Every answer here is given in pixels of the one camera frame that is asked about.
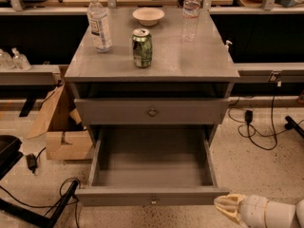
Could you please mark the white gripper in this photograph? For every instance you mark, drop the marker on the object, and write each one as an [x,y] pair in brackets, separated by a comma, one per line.
[254,210]

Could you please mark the grey drawer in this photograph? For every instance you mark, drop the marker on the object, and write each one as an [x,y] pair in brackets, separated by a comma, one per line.
[151,111]
[151,167]

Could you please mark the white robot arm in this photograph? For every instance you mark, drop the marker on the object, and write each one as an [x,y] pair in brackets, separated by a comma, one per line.
[283,215]

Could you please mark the grey wooden drawer cabinet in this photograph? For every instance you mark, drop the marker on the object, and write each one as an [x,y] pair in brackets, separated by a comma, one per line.
[199,70]

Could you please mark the grey top drawer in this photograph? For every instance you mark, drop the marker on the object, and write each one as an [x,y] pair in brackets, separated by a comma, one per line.
[151,111]

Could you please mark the black power adapter right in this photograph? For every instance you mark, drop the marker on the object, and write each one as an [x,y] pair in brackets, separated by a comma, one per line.
[248,116]

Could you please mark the black power adapter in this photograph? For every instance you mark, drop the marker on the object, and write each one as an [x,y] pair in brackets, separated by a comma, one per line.
[31,162]
[248,116]

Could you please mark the black stand leg right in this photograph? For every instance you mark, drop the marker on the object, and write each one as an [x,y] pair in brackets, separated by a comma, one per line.
[291,124]

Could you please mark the small white pump dispenser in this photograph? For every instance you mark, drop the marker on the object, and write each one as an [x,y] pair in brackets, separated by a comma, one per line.
[228,44]

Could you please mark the brown cardboard box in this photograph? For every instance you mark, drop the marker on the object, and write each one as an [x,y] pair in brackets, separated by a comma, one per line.
[67,139]

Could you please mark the green soda can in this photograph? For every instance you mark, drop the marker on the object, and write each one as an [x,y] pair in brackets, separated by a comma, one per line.
[142,47]

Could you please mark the black metal stand leg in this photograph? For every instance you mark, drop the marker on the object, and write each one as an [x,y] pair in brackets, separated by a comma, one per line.
[43,216]

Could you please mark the clear plastic water bottle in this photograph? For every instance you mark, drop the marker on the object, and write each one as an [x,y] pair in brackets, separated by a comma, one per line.
[190,19]

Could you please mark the black power adapter left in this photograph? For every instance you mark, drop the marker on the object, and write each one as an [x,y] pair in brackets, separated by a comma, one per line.
[31,162]

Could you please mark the white paper bowl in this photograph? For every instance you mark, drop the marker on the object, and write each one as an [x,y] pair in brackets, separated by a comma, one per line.
[148,16]

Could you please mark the labelled clear water bottle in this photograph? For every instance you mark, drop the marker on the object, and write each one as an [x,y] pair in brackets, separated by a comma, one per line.
[99,27]

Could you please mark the sanitizer pump bottle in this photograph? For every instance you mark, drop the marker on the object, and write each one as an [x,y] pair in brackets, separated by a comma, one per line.
[20,60]
[6,60]

